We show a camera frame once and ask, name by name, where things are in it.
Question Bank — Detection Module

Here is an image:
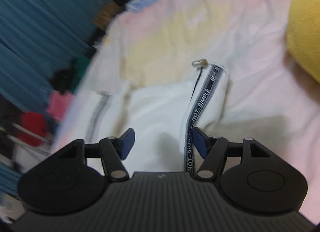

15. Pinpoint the white zip hoodie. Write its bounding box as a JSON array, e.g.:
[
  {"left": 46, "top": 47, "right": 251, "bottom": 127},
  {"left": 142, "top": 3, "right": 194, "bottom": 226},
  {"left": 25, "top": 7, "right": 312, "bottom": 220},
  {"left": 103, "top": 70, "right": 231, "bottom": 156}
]
[{"left": 85, "top": 60, "right": 229, "bottom": 174}]

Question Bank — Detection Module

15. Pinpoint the pink garment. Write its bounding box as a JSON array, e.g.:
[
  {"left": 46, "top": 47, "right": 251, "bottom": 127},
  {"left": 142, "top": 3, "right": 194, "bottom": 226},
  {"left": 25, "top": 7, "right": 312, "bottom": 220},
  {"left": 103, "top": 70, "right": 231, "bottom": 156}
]
[{"left": 46, "top": 90, "right": 74, "bottom": 122}]

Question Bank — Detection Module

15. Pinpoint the red garment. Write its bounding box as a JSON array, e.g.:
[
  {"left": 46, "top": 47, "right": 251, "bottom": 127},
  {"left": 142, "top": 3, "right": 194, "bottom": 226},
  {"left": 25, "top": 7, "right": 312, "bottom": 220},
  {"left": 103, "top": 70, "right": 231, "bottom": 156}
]
[{"left": 18, "top": 111, "right": 52, "bottom": 147}]

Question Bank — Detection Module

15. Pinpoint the black garment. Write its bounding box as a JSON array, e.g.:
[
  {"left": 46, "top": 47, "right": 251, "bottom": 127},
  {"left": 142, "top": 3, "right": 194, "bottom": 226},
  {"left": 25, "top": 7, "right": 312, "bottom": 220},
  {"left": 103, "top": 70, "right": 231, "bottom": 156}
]
[{"left": 48, "top": 69, "right": 75, "bottom": 95}]

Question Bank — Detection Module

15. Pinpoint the green garment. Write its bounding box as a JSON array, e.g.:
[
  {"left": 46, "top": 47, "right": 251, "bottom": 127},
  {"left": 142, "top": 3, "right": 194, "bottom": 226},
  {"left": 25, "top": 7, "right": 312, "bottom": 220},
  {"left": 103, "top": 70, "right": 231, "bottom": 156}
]
[{"left": 72, "top": 55, "right": 91, "bottom": 85}]

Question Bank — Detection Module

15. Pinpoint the brown paper bag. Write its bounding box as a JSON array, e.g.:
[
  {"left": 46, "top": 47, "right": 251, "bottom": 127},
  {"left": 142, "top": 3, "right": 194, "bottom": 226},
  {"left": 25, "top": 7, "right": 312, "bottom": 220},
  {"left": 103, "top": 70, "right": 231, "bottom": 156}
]
[{"left": 93, "top": 1, "right": 125, "bottom": 30}]

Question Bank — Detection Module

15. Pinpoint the pastel rainbow duvet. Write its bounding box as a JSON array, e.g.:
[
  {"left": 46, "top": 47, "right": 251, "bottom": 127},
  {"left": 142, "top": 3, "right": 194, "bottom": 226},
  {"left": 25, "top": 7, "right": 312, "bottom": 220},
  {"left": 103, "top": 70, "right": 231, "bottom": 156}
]
[{"left": 53, "top": 0, "right": 319, "bottom": 223}]

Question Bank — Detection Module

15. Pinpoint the blue curtain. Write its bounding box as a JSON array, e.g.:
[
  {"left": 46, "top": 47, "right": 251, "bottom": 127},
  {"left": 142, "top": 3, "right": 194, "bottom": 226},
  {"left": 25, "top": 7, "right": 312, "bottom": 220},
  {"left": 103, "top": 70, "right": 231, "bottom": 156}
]
[{"left": 0, "top": 0, "right": 111, "bottom": 197}]

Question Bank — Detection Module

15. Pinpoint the yellow plush toy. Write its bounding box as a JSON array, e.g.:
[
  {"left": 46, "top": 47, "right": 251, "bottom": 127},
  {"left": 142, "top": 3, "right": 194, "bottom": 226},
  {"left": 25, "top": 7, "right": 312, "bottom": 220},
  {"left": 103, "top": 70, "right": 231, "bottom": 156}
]
[{"left": 286, "top": 0, "right": 319, "bottom": 81}]

